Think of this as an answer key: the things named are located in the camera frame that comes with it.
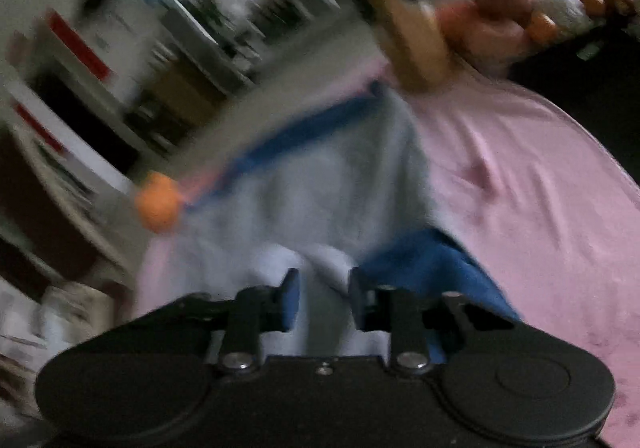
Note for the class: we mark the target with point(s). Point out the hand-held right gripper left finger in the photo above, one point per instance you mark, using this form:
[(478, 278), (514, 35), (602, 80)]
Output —
[(291, 300)]

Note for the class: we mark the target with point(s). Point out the large orange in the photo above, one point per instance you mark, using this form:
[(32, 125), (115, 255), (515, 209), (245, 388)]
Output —
[(454, 17)]

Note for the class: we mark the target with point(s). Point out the pink printed blanket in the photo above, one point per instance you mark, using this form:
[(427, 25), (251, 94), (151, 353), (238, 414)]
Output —
[(540, 208)]

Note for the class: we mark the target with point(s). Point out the netted white melon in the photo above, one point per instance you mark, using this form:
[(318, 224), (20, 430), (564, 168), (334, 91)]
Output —
[(560, 10)]

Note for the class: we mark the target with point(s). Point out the orange juice bottle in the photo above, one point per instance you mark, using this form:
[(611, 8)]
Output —
[(400, 27)]

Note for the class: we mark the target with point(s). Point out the long red wall banner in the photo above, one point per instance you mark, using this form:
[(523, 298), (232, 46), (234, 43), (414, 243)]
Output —
[(80, 45)]

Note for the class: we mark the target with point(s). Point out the brown wooden cabinet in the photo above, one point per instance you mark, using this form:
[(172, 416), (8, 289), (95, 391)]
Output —
[(180, 97)]

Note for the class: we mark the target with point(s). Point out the small orange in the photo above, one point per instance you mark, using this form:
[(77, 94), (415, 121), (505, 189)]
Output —
[(594, 2), (541, 28)]

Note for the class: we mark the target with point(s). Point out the orange citrus fruit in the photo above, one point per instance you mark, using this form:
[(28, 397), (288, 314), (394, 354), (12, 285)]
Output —
[(159, 203)]

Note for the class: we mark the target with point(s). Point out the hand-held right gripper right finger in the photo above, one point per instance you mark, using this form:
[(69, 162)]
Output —
[(356, 298)]

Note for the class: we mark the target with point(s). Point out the pink peach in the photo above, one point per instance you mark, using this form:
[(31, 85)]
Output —
[(492, 41)]

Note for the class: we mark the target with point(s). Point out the red door banner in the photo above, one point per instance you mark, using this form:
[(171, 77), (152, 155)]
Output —
[(37, 127)]

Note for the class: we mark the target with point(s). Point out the grey and blue sweatshirt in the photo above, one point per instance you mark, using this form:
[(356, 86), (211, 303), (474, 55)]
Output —
[(320, 188)]

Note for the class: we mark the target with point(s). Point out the tall grey cabinet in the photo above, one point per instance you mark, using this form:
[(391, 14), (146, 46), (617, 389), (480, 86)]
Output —
[(205, 45)]

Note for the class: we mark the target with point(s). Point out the maroon chair with gold frame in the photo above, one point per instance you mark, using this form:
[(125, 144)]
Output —
[(45, 208)]

